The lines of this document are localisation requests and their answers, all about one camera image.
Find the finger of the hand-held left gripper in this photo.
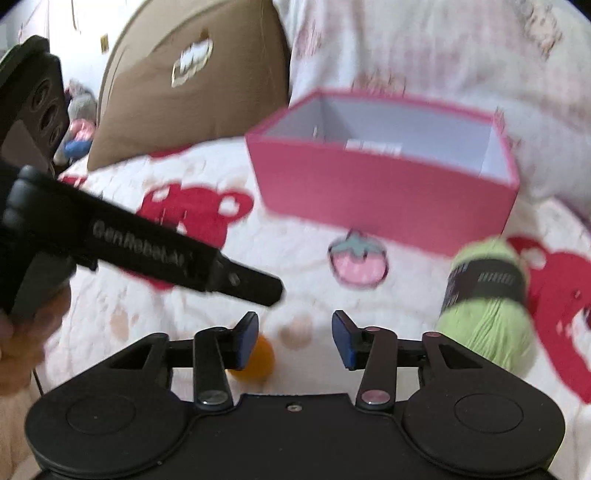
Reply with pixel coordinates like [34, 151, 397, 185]
[212, 253, 285, 306]

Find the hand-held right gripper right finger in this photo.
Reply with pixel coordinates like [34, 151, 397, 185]
[332, 310, 486, 412]

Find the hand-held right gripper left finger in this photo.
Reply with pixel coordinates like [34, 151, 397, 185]
[106, 311, 259, 412]

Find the orange makeup sponge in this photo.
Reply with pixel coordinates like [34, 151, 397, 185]
[228, 334, 276, 383]

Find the pink cardboard box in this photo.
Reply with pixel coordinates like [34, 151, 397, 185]
[245, 90, 521, 258]

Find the green yarn ball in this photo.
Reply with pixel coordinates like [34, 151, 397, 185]
[436, 237, 539, 371]

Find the white tissue packet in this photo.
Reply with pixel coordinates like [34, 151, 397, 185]
[345, 138, 403, 156]

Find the person's left hand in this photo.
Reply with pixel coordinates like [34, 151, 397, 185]
[0, 277, 73, 398]

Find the bear print blanket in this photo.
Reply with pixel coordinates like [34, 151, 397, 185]
[34, 143, 591, 444]

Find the pink and blue plush toy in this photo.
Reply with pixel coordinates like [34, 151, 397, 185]
[52, 117, 97, 163]

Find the brown pillow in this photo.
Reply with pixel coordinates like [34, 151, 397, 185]
[87, 0, 293, 172]

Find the pink floral pillow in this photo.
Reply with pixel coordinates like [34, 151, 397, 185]
[272, 0, 591, 205]

